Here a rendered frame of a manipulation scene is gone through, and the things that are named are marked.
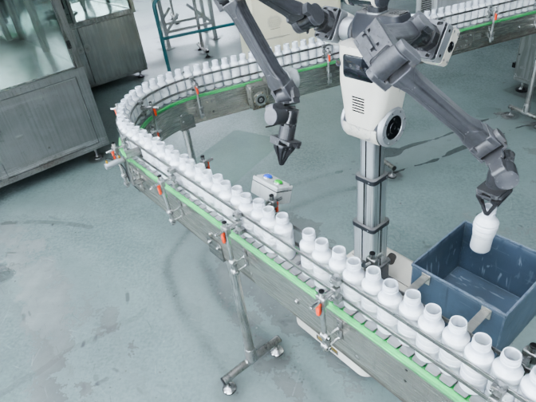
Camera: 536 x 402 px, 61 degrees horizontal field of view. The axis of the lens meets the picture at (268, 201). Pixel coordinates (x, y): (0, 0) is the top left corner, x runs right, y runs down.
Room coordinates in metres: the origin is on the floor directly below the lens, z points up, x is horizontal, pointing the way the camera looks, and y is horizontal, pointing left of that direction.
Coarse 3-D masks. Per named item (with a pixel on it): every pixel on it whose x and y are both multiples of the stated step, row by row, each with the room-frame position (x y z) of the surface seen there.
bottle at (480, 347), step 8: (480, 336) 0.62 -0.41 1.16; (488, 336) 0.61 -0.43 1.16; (472, 344) 0.60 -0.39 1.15; (480, 344) 0.63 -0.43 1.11; (488, 344) 0.60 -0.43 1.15; (464, 352) 0.61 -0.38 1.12; (472, 352) 0.60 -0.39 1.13; (480, 352) 0.58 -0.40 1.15; (488, 352) 0.58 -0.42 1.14; (472, 360) 0.58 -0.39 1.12; (480, 360) 0.58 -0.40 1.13; (488, 360) 0.58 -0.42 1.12; (464, 368) 0.60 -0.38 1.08; (480, 368) 0.57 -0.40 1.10; (488, 368) 0.57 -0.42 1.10; (464, 376) 0.59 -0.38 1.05; (472, 376) 0.58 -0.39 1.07; (480, 376) 0.57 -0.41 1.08; (472, 384) 0.58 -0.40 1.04; (480, 384) 0.57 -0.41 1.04; (472, 392) 0.57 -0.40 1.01
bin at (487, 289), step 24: (456, 240) 1.22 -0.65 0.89; (504, 240) 1.13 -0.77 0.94; (432, 264) 1.14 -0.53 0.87; (456, 264) 1.24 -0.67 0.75; (480, 264) 1.18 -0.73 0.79; (504, 264) 1.12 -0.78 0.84; (528, 264) 1.06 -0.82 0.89; (408, 288) 0.99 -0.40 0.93; (432, 288) 1.01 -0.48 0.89; (456, 288) 0.94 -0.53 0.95; (480, 288) 1.12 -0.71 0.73; (504, 288) 1.10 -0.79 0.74; (528, 288) 1.04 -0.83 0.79; (456, 312) 0.93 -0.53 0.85; (480, 312) 0.86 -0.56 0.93; (504, 312) 1.00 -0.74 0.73; (528, 312) 0.93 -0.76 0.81; (504, 336) 0.84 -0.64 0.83
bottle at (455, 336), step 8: (456, 320) 0.67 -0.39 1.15; (464, 320) 0.66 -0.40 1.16; (448, 328) 0.65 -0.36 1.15; (456, 328) 0.64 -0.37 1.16; (464, 328) 0.64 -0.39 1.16; (448, 336) 0.65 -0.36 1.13; (456, 336) 0.64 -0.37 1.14; (464, 336) 0.64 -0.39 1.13; (448, 344) 0.64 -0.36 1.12; (456, 344) 0.63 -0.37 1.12; (464, 344) 0.63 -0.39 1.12; (440, 352) 0.65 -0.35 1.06; (456, 352) 0.62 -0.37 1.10; (440, 360) 0.65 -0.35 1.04; (448, 360) 0.63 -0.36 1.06; (456, 360) 0.62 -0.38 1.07; (440, 368) 0.64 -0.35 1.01; (448, 368) 0.63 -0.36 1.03; (456, 368) 0.62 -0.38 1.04
